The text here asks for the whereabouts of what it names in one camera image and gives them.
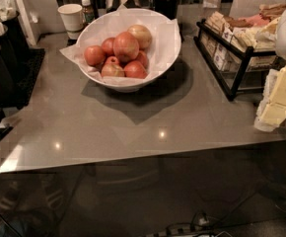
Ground front left red-yellow apple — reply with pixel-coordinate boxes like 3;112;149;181
101;64;124;77

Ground white bowl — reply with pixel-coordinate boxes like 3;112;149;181
74;8;182;94

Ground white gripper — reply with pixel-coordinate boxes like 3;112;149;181
254;10;286;132

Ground pale yellow-red back apple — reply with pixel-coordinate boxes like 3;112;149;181
128;25;152;49

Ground black container left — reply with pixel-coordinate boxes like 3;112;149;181
0;12;30;108

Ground right hidden red apple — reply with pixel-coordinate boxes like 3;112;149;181
136;50;149;68

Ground white napkin holder box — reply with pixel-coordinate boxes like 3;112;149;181
0;0;42;47

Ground large top red apple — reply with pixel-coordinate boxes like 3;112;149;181
113;32;139;63

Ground power strip with cables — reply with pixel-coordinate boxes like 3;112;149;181
141;212;233;237

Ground small brown glass bottle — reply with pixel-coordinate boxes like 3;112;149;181
81;0;95;24

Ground black wire condiment rack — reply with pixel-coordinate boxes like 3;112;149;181
193;3;286;102

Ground front right red apple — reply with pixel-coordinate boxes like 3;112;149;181
123;60;147;79

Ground back left red apple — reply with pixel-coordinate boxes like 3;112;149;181
102;38;114;56

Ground white paper cup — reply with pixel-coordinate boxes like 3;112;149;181
58;4;84;32

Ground white paper liner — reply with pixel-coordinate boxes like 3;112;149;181
59;8;181;86

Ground small centre red apple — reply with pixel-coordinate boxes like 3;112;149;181
105;56;120;65

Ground black rubber mat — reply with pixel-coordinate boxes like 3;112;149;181
16;48;45;109

